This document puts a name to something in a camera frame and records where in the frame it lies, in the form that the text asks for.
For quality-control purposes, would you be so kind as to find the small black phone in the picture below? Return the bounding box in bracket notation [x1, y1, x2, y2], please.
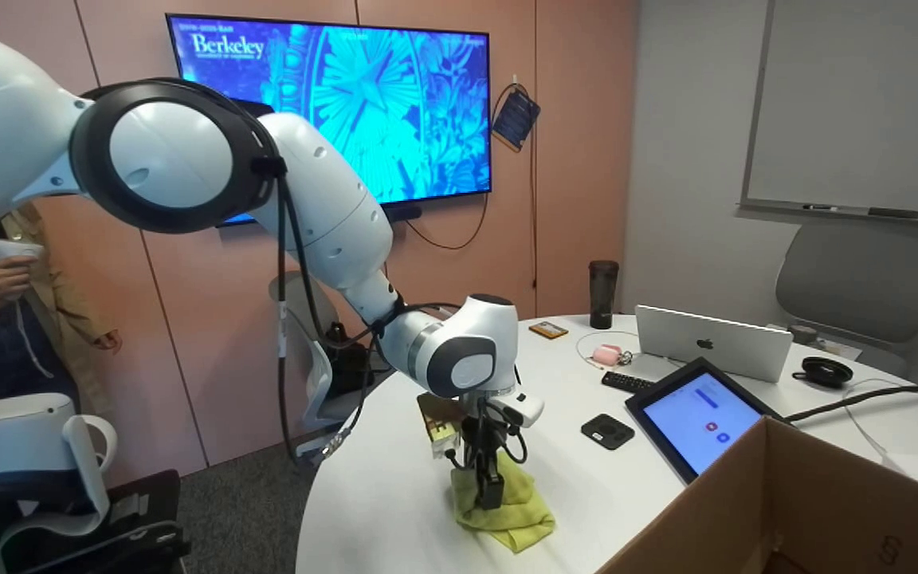
[576, 413, 639, 454]

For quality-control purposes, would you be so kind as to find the tan wrist camera mount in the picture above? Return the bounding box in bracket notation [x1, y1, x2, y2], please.
[413, 393, 465, 461]

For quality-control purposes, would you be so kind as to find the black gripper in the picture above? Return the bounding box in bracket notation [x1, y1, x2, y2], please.
[458, 408, 516, 512]

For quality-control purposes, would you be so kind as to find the black backpack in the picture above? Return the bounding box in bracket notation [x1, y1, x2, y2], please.
[318, 317, 375, 400]

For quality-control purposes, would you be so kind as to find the wall-mounted TV screen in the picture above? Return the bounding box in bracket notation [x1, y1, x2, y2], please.
[167, 11, 497, 209]

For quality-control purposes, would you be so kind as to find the grey white office chair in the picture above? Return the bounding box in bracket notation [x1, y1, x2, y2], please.
[270, 271, 375, 464]

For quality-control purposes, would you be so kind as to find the black table cable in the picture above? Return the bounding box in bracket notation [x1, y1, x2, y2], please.
[778, 381, 918, 427]

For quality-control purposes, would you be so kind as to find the grey lounge chair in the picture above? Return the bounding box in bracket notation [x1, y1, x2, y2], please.
[771, 217, 918, 361]

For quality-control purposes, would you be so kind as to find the black wall tablet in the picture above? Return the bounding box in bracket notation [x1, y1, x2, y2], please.
[488, 78, 543, 151]

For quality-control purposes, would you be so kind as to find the black tumbler cup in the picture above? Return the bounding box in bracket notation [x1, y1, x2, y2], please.
[582, 254, 622, 330]

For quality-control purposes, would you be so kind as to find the silver laptop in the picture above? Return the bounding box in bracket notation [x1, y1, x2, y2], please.
[630, 299, 795, 386]

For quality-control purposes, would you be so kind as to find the black remote control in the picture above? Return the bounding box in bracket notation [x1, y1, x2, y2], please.
[597, 368, 659, 400]

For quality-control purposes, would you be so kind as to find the wall whiteboard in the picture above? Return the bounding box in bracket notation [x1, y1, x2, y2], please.
[736, 0, 918, 232]

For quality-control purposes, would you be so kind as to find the brown cardboard box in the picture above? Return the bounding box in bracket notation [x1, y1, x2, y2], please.
[604, 414, 918, 574]

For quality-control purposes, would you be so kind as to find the pink computer mouse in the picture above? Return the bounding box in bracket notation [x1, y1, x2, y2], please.
[588, 342, 630, 368]

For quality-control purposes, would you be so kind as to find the yellow-green towel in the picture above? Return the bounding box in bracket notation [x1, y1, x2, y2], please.
[445, 455, 558, 556]

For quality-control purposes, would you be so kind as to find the black TV cable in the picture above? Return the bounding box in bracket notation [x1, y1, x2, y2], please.
[405, 197, 488, 254]

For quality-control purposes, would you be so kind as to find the black round puck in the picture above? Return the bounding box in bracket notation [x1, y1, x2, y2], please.
[795, 354, 854, 393]

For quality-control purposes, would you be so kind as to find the black tablet blue screen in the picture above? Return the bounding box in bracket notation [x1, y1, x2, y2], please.
[622, 354, 784, 487]

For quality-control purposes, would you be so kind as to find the black video bar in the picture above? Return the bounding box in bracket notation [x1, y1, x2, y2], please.
[378, 200, 427, 226]

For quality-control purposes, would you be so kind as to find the white handheld controller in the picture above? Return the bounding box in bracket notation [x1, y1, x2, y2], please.
[0, 237, 47, 267]

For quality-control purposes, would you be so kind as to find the small brown card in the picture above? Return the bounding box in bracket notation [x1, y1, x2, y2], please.
[522, 317, 572, 342]

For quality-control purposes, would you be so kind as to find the person's torso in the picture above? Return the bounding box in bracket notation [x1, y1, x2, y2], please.
[0, 204, 123, 414]

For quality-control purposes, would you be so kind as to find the black wall cable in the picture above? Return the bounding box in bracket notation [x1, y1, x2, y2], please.
[522, 142, 538, 313]

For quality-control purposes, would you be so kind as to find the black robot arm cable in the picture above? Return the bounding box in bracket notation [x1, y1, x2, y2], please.
[267, 172, 532, 471]

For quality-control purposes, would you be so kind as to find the small dark cup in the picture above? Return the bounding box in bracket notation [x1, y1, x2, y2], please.
[781, 320, 818, 349]

